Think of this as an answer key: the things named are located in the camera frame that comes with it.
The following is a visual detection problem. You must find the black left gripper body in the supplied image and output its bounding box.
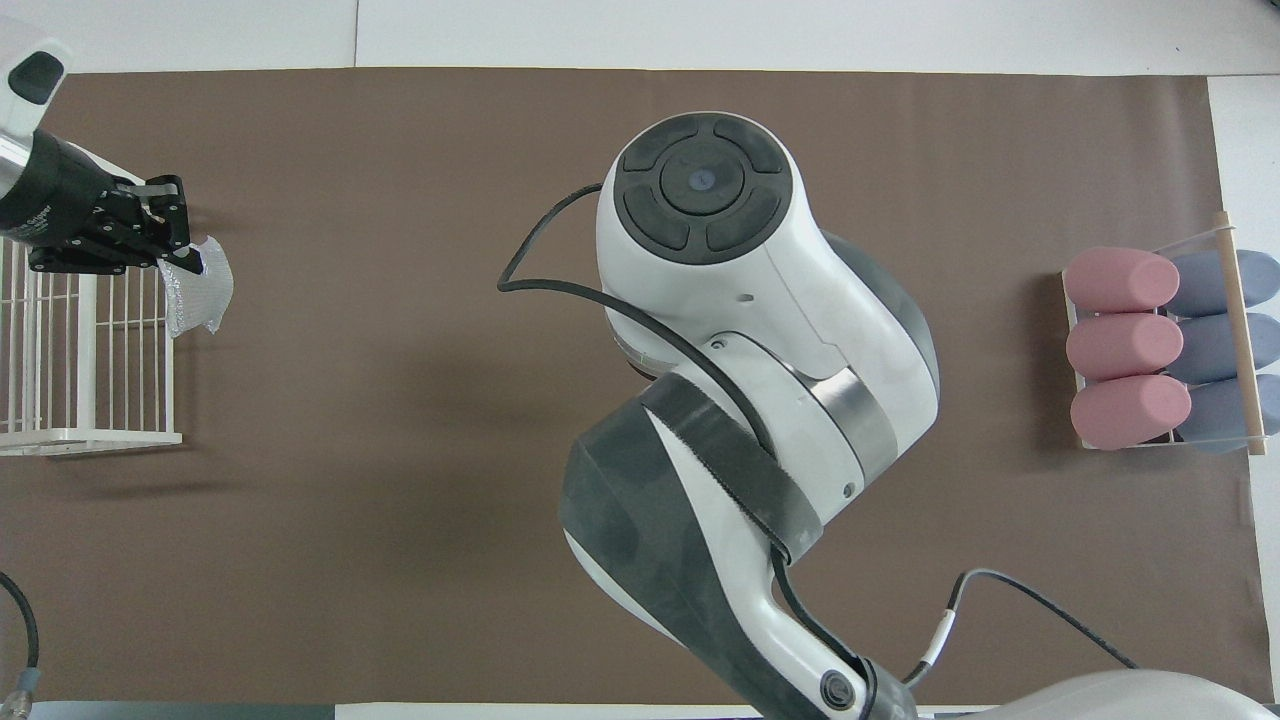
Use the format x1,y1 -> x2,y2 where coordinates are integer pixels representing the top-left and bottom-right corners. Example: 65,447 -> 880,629
0,130 -> 113,273

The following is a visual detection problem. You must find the brown table mat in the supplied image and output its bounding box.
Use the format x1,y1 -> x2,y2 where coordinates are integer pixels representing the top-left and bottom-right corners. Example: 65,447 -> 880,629
0,67 -> 1276,706

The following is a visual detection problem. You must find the pink plastic cup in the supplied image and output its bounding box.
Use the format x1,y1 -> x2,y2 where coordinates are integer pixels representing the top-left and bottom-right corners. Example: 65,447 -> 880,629
1070,374 -> 1193,451
1063,247 -> 1181,313
1066,313 -> 1184,381

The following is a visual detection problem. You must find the white wooden cup rack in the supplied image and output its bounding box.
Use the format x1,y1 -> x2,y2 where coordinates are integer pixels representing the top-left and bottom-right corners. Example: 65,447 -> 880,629
1060,210 -> 1269,458

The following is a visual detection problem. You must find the white wire dish rack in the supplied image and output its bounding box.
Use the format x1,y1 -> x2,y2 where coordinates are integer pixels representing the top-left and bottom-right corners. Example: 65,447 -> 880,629
0,170 -> 184,458

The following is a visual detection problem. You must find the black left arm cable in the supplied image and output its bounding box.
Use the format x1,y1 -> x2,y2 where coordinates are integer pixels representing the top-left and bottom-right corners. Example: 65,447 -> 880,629
0,570 -> 41,720

